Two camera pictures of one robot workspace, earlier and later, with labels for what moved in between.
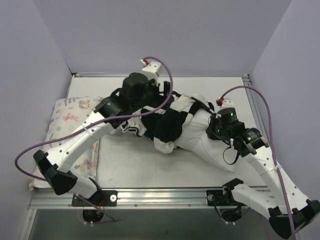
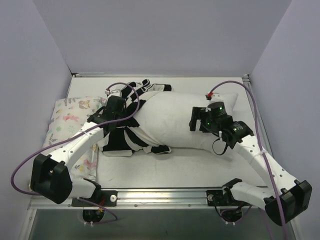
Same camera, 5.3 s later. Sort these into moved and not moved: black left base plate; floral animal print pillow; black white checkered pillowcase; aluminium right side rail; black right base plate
Moved: black white checkered pillowcase
Not moved: black right base plate; black left base plate; floral animal print pillow; aluminium right side rail
